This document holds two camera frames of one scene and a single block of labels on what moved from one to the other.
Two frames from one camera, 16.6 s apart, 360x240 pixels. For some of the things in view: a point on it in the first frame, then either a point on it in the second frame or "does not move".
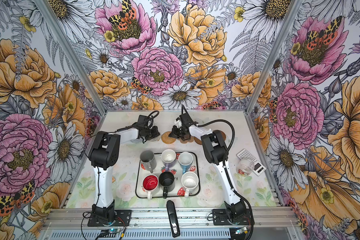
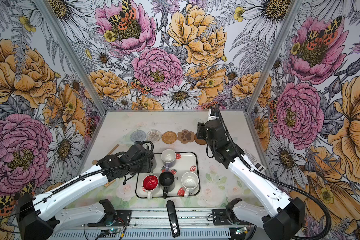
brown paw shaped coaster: [190, 140] does not move
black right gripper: [175, 134] to [201, 128]
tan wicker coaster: [166, 139] does not move
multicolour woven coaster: [155, 139] does not move
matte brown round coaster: [198, 141] does not move
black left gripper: [155, 133] to [146, 166]
